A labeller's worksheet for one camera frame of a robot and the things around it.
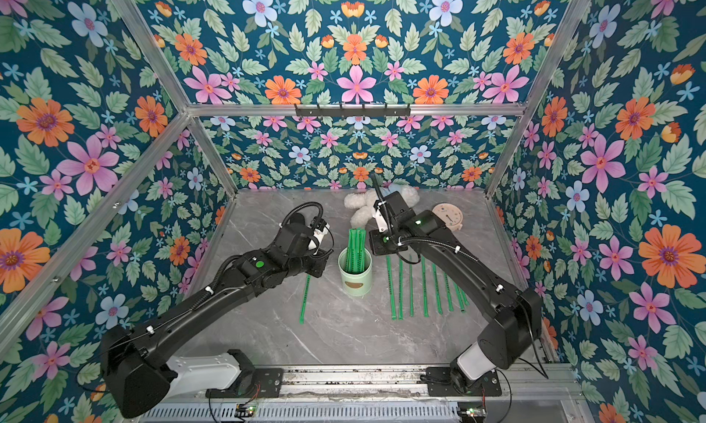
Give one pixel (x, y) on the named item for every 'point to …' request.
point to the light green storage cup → (356, 285)
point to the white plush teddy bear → (362, 204)
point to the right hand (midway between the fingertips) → (379, 239)
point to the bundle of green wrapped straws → (356, 253)
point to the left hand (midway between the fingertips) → (331, 253)
